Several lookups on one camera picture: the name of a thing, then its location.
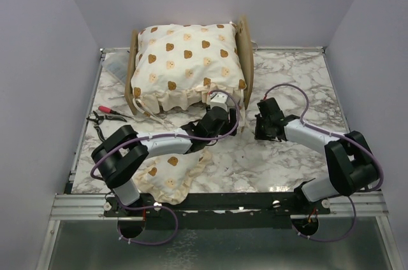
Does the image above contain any large bear print cushion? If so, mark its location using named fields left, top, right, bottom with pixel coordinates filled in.
left=130, top=22, right=247, bottom=118

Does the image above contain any small bear print pillow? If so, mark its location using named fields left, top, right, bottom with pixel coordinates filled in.
left=133, top=149, right=212, bottom=205

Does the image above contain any wooden pet bed frame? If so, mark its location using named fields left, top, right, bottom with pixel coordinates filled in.
left=124, top=15, right=254, bottom=115

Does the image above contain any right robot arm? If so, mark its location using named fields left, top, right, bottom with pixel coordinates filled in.
left=254, top=98, right=383, bottom=213

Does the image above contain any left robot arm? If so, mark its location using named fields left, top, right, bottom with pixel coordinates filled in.
left=91, top=106, right=240, bottom=216

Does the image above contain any clear plastic screw box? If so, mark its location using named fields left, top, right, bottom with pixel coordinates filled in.
left=102, top=50, right=129, bottom=85

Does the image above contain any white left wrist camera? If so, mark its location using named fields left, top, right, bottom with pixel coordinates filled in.
left=209, top=92, right=228, bottom=111

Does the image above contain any black front mounting rail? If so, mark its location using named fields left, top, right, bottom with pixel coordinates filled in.
left=103, top=192, right=330, bottom=231

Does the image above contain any blue handled screwdriver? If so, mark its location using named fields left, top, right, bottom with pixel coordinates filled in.
left=108, top=94, right=125, bottom=100

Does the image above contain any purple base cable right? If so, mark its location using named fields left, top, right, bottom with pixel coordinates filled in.
left=295, top=193, right=357, bottom=242

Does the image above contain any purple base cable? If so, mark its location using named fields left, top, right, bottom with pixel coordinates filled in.
left=108, top=196, right=180, bottom=246
left=295, top=193, right=357, bottom=242

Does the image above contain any red handled screwdriver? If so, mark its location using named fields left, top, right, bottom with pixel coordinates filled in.
left=98, top=106, right=133, bottom=122

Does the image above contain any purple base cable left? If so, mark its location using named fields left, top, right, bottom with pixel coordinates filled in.
left=108, top=196, right=180, bottom=246

